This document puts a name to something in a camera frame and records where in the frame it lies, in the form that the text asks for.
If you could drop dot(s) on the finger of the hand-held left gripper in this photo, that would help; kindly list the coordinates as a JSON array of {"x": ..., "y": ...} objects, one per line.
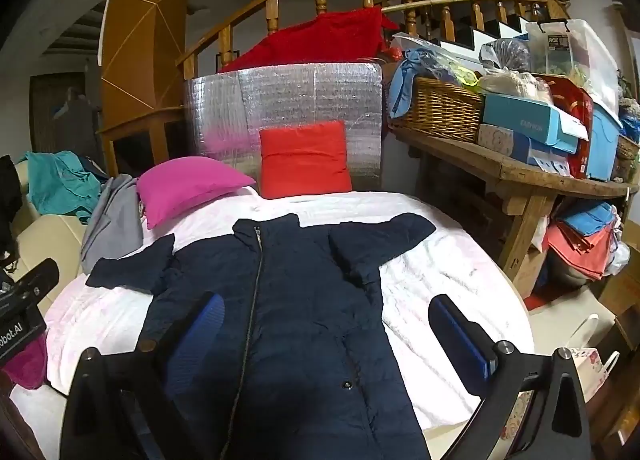
[{"x": 37, "y": 277}]

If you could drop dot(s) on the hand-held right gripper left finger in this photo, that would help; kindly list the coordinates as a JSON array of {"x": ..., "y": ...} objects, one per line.
[{"x": 200, "y": 325}]

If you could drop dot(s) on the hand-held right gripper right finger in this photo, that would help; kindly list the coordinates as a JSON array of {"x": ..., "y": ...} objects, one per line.
[{"x": 457, "y": 337}]

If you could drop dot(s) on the navy down coat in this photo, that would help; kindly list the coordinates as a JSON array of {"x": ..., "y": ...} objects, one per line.
[{"x": 300, "y": 315}]

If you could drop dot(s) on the beige sofa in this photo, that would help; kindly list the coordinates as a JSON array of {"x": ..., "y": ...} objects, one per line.
[{"x": 50, "y": 240}]

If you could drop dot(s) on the magenta cloth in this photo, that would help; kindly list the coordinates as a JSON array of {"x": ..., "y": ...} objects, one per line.
[{"x": 27, "y": 365}]

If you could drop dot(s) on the pale pink blanket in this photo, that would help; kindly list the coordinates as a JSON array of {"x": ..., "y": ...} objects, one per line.
[{"x": 450, "y": 265}]

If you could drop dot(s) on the black garment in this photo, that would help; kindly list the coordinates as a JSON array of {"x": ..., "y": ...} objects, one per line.
[{"x": 7, "y": 200}]

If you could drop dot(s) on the grey garment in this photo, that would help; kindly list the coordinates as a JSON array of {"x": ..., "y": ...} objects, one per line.
[{"x": 112, "y": 225}]

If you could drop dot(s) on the teal garment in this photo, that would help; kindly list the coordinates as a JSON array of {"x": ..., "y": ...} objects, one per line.
[{"x": 60, "y": 185}]

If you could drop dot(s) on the floral tissue box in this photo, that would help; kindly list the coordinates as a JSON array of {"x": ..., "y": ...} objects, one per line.
[{"x": 592, "y": 365}]

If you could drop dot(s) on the magenta pillow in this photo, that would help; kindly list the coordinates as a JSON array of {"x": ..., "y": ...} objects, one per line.
[{"x": 190, "y": 185}]

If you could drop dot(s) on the coral fabric bags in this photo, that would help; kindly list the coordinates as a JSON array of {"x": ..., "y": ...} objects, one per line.
[{"x": 575, "y": 250}]

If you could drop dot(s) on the dark wooden door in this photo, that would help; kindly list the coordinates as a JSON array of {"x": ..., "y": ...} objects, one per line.
[{"x": 60, "y": 114}]

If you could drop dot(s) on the wooden bench table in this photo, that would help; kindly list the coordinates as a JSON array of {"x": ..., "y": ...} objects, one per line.
[{"x": 530, "y": 174}]

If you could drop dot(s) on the blue fabric bag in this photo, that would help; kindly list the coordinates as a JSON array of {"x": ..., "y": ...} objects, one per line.
[{"x": 590, "y": 217}]

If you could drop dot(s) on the red pillow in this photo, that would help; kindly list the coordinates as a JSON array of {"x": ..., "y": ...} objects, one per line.
[{"x": 305, "y": 159}]

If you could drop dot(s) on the patterned tissue box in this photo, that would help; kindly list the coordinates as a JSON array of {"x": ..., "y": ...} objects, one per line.
[{"x": 500, "y": 137}]

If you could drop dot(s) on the light blue cardboard box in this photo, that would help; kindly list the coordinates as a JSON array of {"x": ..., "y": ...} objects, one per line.
[{"x": 525, "y": 119}]

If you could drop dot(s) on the large wicker basket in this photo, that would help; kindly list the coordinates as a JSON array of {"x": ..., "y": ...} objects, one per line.
[{"x": 440, "y": 109}]

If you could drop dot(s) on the blue plastic bin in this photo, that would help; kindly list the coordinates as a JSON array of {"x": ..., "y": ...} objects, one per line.
[{"x": 605, "y": 144}]

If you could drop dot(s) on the silver foil mat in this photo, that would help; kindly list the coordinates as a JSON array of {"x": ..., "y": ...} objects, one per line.
[{"x": 280, "y": 94}]

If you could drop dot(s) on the blue cloth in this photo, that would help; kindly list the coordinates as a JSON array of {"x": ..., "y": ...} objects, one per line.
[{"x": 400, "y": 89}]

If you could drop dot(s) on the orange wooden cabinet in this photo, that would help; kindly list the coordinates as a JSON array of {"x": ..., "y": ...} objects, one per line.
[{"x": 135, "y": 39}]

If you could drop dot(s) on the white filled plastic bag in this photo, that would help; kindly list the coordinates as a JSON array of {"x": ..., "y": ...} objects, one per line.
[{"x": 510, "y": 82}]

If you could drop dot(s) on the red gift box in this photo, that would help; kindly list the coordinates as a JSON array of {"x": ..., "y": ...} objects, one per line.
[{"x": 575, "y": 99}]

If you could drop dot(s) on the plastic bag with dark contents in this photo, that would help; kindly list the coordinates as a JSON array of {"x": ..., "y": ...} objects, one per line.
[{"x": 510, "y": 54}]

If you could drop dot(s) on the dark red blanket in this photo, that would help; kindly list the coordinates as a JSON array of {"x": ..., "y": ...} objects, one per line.
[{"x": 320, "y": 39}]

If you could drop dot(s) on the clear plastic storage box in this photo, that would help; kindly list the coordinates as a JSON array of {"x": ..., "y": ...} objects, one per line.
[{"x": 590, "y": 54}]

